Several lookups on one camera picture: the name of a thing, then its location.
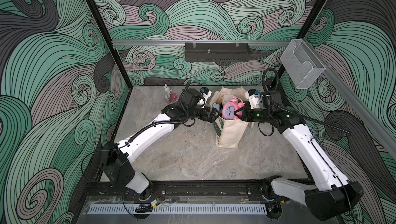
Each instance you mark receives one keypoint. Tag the aluminium rail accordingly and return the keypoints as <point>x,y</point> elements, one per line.
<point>366,79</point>
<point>156,42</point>

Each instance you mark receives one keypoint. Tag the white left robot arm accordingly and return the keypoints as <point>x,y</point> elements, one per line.
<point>117,158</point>

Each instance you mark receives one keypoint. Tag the aluminium back rail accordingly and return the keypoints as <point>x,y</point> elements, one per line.
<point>156,42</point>

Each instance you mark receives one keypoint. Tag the clear plastic wall holder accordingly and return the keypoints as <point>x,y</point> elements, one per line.
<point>302,63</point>

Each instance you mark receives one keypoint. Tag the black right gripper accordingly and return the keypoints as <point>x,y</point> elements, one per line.
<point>246,110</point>

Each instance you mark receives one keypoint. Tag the black perforated wall shelf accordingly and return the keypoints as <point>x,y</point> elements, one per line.
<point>217,53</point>

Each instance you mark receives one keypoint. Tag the white bunny figurine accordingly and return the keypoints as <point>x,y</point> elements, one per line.
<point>170,96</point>

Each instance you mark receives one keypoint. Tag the aluminium right rail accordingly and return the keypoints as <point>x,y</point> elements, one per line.
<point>366,79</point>

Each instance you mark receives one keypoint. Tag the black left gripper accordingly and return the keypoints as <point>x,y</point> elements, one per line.
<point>211,118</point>

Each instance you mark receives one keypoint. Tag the pink twin-bell alarm clock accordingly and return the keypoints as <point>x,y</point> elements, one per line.
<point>232,110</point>

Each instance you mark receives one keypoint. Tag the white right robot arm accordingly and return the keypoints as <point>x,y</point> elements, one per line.
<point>332,193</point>

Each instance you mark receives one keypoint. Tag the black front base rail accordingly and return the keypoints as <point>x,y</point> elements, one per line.
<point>251,190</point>

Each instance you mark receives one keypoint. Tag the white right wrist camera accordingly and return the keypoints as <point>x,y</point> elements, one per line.
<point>254,98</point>

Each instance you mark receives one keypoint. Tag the white slotted cable duct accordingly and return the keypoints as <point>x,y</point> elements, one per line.
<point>234,209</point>

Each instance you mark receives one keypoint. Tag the cream floral canvas bag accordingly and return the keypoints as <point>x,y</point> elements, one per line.
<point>229,132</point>

